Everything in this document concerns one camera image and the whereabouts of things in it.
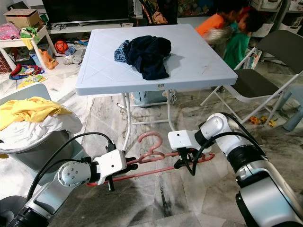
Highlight yellow shirt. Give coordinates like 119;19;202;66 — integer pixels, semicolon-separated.
0;97;71;142

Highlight light blue stool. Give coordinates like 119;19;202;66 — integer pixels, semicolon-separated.
132;91;166;107

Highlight grey laundry basket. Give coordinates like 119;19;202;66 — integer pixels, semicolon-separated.
0;130;83;183

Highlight orange toy pieces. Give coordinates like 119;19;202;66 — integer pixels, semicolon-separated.
249;116;277;128

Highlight white folding table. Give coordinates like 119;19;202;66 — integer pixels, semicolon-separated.
75;24;238;152

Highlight grey white folding chair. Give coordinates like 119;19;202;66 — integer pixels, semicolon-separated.
200;29;303;128

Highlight navy blue garment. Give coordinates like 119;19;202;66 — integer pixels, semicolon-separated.
125;35;172;81

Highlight grey plush toy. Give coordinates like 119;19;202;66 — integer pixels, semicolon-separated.
64;53;83;66

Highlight child in green shirt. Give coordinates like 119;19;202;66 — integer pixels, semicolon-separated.
220;7;266;69

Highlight yellow picture book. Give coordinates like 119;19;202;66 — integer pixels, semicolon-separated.
18;74;48;90

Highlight orange bag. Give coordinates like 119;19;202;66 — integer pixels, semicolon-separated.
39;49;57;70

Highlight child in orange shirt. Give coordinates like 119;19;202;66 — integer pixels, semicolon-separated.
194;0;242;48

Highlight red ball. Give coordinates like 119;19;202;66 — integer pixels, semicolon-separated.
54;40;69;55

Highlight brown bag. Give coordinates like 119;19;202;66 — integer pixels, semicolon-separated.
149;9;169;25

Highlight white television stand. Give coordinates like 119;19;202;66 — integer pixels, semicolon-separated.
47;21;138;36

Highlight small white side table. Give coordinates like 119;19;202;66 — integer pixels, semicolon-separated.
0;26;53;71

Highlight pink bag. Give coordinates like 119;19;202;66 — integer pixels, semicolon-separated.
0;24;22;41

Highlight black television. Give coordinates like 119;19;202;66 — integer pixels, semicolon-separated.
43;0;135;24

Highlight green cloth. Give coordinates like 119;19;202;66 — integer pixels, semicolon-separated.
21;27;39;48

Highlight cardboard box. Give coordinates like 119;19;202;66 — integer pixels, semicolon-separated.
4;9;43;29

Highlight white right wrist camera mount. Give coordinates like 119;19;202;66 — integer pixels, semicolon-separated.
168;130;202;151

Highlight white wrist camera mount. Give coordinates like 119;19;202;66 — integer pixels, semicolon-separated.
168;130;202;151
94;150;127;183

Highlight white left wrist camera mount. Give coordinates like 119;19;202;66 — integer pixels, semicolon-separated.
94;150;127;183

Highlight red blue strap bag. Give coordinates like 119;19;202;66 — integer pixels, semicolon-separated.
10;64;45;80

